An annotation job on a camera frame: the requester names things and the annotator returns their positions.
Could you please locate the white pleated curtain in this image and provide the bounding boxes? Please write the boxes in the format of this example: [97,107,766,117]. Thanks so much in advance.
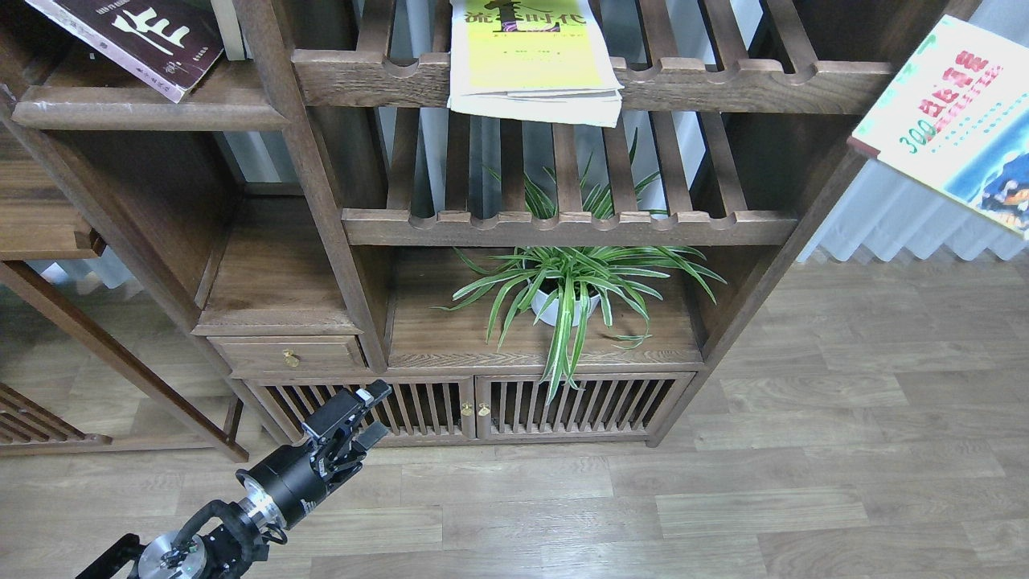
[800,1,1027,261]

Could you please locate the brass drawer knob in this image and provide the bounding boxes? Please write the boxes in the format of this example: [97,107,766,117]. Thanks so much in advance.
[282,349,301,368]

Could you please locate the dark wooden bookshelf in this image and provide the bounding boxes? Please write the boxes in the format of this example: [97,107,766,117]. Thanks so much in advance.
[2,1,980,446]

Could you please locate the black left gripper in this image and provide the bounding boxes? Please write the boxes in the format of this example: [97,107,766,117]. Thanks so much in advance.
[236,379,392,530]

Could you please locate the green spider plant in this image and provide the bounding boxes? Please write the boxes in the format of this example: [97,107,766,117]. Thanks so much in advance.
[437,129,728,403]

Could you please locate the white upright book spine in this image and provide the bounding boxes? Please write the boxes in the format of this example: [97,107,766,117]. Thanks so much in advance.
[211,0,248,61]

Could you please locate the blue landscape cover book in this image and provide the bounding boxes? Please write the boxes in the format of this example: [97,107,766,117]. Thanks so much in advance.
[848,15,1028,238]

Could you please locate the yellow cover book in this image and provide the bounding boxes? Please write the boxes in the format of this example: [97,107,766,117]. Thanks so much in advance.
[447,1,622,128]

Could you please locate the white plant pot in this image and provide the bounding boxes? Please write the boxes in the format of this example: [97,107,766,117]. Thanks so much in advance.
[531,289,601,327]

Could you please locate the maroon book white characters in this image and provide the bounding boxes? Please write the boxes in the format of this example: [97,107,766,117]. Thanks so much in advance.
[28,1,223,103]

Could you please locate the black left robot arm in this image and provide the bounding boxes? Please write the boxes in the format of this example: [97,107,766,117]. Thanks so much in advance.
[80,379,392,578]

